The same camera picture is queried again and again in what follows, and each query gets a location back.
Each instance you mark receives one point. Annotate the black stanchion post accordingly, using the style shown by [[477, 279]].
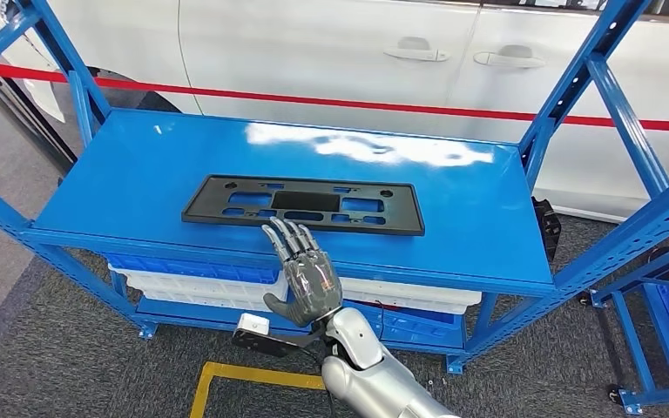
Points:
[[28, 124]]

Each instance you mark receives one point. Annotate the black plastic panel part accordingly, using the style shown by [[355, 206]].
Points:
[[406, 216]]

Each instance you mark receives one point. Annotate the blue metal shelf rack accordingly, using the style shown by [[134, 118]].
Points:
[[138, 173]]

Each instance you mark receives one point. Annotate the white car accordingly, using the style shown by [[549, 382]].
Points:
[[311, 46]]

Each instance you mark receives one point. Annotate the white plastic crate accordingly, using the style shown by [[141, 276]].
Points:
[[196, 287], [415, 291], [427, 308], [207, 303]]

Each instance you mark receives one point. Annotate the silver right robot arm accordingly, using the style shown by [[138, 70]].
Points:
[[380, 381]]

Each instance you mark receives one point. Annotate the blue wheeled shelf rack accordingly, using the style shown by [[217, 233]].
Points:
[[636, 346]]

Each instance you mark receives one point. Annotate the black plastic bracket part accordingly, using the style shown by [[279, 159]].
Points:
[[547, 228]]

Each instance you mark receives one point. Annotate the red barrier belt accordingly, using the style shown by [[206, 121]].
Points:
[[311, 100]]

